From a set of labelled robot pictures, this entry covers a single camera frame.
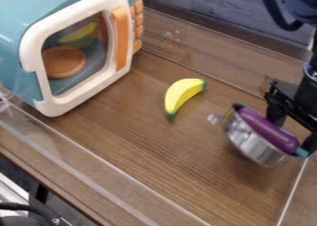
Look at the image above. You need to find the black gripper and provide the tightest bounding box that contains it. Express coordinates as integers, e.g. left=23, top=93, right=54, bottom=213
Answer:
left=264, top=80, right=317, bottom=154

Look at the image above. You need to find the silver pot with wire handle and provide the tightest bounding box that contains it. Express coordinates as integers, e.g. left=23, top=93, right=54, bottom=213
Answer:
left=208, top=104, right=301, bottom=167

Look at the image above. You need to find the yellow toy banana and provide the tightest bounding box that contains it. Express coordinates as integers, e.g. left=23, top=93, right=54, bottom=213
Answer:
left=165, top=78, right=208, bottom=119

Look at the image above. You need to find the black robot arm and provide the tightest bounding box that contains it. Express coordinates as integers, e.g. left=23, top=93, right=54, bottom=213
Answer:
left=261, top=0, right=317, bottom=157

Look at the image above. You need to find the purple toy eggplant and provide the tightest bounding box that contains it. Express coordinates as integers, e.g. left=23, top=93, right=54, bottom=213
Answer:
left=238, top=107, right=309, bottom=158

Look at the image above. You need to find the clear acrylic front barrier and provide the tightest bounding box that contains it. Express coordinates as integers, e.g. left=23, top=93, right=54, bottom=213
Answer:
left=0, top=94, right=212, bottom=226

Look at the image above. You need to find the blue toy microwave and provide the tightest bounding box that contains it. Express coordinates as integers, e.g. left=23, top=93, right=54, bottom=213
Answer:
left=0, top=0, right=143, bottom=117

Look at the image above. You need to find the black cable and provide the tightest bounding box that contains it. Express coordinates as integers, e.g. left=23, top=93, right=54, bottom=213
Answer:
left=0, top=201, right=59, bottom=226

